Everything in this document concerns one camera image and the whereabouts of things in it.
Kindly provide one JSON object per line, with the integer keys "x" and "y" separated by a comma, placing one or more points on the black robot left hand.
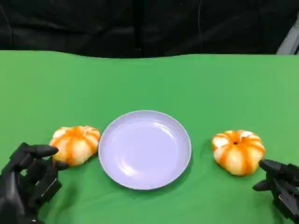
{"x": 14, "y": 186}

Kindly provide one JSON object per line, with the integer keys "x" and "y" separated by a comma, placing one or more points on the orange white toy bread roll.
{"x": 77, "y": 144}
{"x": 238, "y": 154}

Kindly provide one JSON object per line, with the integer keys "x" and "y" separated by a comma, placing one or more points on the lilac plate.
{"x": 144, "y": 151}

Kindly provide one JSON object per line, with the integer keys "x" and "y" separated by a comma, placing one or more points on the black backdrop curtain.
{"x": 116, "y": 25}

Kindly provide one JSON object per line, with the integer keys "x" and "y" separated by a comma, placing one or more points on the grey metal frame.
{"x": 289, "y": 40}

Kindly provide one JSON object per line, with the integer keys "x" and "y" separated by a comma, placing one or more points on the green table cloth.
{"x": 149, "y": 88}

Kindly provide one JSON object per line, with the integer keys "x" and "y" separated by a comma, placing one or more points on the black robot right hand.
{"x": 283, "y": 184}

